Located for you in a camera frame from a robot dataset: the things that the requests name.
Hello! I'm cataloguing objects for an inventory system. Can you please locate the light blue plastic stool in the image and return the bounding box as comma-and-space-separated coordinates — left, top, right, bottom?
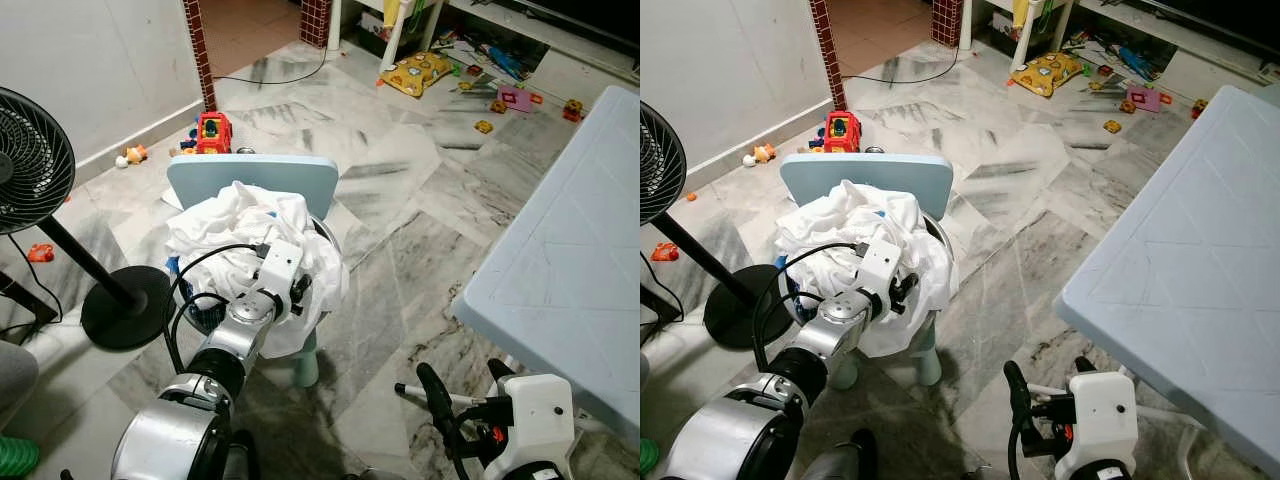
780, 153, 954, 391
166, 153, 342, 391

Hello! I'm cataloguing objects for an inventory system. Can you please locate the light blue folding table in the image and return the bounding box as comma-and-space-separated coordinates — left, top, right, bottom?
393, 85, 641, 453
1025, 85, 1280, 479

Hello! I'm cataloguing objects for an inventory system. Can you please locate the black standing fan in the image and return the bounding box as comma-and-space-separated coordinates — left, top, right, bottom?
0, 85, 178, 353
640, 100, 801, 351

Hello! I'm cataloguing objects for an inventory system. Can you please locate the red toy truck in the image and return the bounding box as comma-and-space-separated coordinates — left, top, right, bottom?
194, 112, 234, 155
824, 112, 863, 155

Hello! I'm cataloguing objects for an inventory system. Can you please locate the yellow toy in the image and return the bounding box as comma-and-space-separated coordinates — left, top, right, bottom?
378, 52, 454, 99
1008, 52, 1084, 99

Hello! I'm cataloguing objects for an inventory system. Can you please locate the red brick pillar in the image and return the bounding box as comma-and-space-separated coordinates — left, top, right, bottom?
932, 0, 966, 50
300, 0, 335, 50

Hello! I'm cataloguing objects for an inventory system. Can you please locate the pink toy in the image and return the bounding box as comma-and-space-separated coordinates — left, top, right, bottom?
1127, 85, 1173, 114
497, 85, 545, 114

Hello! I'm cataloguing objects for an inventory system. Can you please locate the white television stand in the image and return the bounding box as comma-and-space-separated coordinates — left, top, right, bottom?
445, 0, 641, 86
1078, 0, 1280, 101

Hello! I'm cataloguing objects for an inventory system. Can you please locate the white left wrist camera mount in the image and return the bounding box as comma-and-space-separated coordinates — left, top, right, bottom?
255, 238, 307, 303
855, 238, 906, 303

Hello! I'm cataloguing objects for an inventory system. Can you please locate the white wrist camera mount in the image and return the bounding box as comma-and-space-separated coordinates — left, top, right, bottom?
855, 238, 906, 303
1055, 372, 1141, 479
255, 238, 307, 303
495, 373, 579, 479

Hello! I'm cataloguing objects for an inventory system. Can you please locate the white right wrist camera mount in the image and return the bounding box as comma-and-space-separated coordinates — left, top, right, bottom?
1055, 372, 1141, 479
495, 373, 579, 479

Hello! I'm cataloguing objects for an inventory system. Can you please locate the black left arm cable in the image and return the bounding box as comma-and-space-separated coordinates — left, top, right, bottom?
750, 243, 873, 376
163, 243, 273, 379

